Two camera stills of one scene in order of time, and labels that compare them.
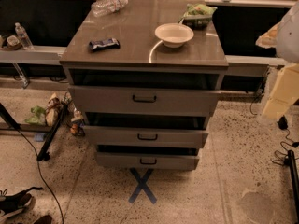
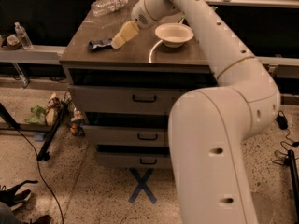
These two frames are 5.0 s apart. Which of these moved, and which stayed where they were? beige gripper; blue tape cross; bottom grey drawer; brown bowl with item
Moved: beige gripper
Stayed: bottom grey drawer; blue tape cross; brown bowl with item
